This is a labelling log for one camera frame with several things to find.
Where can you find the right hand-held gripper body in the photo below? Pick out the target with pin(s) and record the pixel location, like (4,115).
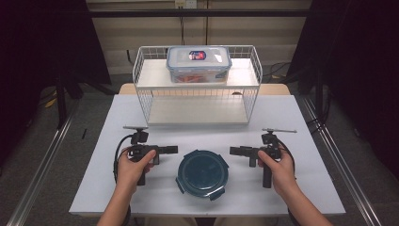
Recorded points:
(269,150)

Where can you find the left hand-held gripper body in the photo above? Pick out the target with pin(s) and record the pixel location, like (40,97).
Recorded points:
(141,150)

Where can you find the round dark green food container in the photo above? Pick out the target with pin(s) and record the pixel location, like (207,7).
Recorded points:
(202,174)

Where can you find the clear rectangular food container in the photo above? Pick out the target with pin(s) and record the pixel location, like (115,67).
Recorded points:
(199,64)

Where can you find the person's left hand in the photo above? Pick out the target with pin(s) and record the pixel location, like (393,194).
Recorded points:
(130,172)

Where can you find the person's right hand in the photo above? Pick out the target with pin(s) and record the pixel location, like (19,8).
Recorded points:
(284,175)

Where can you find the small black floor item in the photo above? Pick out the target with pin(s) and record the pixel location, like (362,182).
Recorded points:
(84,133)

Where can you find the wooden table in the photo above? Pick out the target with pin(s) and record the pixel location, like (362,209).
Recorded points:
(273,89)

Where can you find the person's legs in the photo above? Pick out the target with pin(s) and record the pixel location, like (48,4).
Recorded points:
(238,222)

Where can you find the black metal stand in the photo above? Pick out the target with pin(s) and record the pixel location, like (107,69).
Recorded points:
(319,94)
(61,103)

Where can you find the yellow floor item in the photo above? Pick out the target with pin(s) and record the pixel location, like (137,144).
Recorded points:
(51,100)

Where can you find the dark curtain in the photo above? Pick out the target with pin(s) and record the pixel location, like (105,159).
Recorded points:
(360,62)
(40,47)

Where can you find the black horizontal metal bar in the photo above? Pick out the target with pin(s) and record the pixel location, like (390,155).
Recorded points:
(194,13)

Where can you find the metal floor rail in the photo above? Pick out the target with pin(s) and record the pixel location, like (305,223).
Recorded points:
(40,169)
(345,160)

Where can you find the white wall socket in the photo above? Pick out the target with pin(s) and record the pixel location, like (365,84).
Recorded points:
(185,3)

